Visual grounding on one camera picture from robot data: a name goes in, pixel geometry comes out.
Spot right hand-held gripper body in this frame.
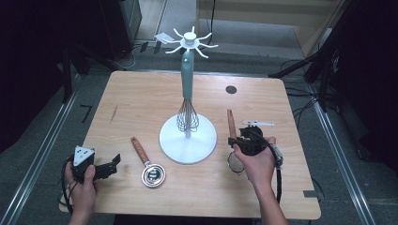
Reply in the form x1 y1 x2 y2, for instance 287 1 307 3
238 120 276 157

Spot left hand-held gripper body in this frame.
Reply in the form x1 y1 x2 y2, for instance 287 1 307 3
70 144 100 184

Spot wooden handled mesh strainer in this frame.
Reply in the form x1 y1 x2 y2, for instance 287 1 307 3
226 109 247 176

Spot white utensil rack stand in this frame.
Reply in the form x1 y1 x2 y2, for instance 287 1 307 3
159 25 220 165

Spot teal handled wire whisk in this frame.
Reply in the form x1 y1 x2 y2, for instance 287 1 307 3
176 50 201 134

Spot person's right hand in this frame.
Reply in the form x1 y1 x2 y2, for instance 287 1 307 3
233 136 278 188

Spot person's left hand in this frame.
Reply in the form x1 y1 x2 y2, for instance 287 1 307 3
64 160 99 217

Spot black metal stand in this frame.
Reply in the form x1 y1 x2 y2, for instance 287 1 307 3
268 46 336 112
60 46 74 105

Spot white paper tag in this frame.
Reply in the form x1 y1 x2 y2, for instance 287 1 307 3
154 32 173 45

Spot dark cabinet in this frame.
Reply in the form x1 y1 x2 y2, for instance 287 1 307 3
99 0 143 61

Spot wooden handled metal scoop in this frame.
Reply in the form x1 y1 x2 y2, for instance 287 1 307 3
130 136 167 188

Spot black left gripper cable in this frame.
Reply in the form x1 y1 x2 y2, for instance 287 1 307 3
60 156 77 217

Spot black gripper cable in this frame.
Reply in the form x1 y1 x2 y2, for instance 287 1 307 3
250 128 284 204
60 156 77 217

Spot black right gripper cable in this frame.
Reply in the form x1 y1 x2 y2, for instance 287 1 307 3
250 128 284 204

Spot metal floor rail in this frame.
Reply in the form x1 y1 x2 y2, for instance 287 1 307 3
0 88 81 225
311 99 378 225

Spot black floor cables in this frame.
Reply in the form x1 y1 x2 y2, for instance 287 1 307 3
280 58 322 129

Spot white floor cable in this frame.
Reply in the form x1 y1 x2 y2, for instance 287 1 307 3
113 46 138 71

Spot black hanging cable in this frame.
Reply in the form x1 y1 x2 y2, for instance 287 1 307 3
208 0 218 43

